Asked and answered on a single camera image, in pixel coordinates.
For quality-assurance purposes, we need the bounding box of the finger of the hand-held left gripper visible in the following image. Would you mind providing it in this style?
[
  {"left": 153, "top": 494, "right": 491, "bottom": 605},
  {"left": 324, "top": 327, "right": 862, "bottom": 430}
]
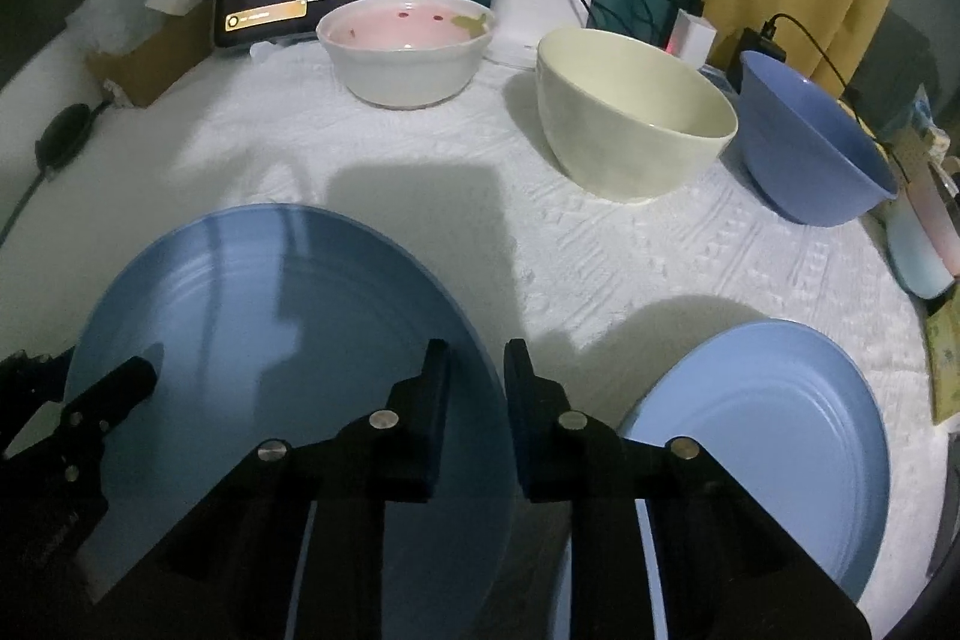
[
  {"left": 0, "top": 349, "right": 76, "bottom": 420},
  {"left": 60, "top": 355, "right": 162, "bottom": 442}
]

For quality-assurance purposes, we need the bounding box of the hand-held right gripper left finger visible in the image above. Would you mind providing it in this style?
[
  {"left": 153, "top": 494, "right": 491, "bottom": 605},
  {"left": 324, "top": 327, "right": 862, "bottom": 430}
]
[{"left": 150, "top": 338, "right": 455, "bottom": 640}]

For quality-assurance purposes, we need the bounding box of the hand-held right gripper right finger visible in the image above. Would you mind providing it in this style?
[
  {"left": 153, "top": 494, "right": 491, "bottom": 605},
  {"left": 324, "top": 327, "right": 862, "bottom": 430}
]
[{"left": 502, "top": 338, "right": 875, "bottom": 640}]

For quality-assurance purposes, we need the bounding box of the cream bowl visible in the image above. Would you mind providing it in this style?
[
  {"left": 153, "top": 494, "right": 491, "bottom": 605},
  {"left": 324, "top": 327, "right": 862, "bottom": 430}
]
[{"left": 536, "top": 26, "right": 740, "bottom": 206}]

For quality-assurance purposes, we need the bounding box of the dark blue plate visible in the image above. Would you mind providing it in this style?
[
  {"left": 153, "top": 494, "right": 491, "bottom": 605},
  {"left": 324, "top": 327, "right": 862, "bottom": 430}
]
[{"left": 739, "top": 49, "right": 899, "bottom": 229}]

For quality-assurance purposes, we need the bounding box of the white textured tablecloth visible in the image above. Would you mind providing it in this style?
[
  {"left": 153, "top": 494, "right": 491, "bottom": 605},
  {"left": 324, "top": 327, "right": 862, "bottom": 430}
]
[{"left": 0, "top": 32, "right": 960, "bottom": 640}]

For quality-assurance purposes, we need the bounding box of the black round adapter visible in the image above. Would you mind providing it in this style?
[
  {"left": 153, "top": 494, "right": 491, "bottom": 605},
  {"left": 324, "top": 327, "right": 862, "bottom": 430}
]
[{"left": 34, "top": 101, "right": 97, "bottom": 175}]

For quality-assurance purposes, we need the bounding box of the cardboard box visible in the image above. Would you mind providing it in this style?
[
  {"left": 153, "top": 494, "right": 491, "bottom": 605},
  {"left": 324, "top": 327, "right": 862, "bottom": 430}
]
[{"left": 84, "top": 6, "right": 215, "bottom": 109}]

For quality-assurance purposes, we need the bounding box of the white bowl with pink inside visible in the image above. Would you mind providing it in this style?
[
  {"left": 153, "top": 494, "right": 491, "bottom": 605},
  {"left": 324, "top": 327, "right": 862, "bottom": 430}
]
[{"left": 315, "top": 0, "right": 497, "bottom": 110}]

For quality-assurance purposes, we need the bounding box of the white charger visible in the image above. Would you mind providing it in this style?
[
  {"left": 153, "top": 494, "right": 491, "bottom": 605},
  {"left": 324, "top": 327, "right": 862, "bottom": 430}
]
[{"left": 667, "top": 8, "right": 717, "bottom": 65}]

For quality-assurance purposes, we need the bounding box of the pastel light blue bowl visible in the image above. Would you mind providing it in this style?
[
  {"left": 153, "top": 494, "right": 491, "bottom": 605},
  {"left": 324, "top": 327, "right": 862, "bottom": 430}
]
[{"left": 887, "top": 205, "right": 959, "bottom": 301}]

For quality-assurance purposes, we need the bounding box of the yellow packet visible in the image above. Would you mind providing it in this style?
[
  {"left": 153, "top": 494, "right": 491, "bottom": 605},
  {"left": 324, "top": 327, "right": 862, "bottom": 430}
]
[{"left": 925, "top": 310, "right": 960, "bottom": 425}]

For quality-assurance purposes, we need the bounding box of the black charger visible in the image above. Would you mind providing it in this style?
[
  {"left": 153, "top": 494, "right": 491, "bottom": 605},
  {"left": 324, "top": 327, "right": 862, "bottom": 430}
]
[{"left": 739, "top": 26, "right": 788, "bottom": 67}]

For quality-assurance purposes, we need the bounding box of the pastel pink bowl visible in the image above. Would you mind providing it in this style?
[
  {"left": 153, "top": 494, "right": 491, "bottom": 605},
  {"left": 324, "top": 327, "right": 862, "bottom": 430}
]
[{"left": 904, "top": 171, "right": 960, "bottom": 275}]

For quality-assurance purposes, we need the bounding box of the black charger cable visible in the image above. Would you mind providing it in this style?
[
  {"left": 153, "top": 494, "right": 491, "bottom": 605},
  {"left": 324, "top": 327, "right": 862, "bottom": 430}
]
[{"left": 761, "top": 12, "right": 912, "bottom": 184}]

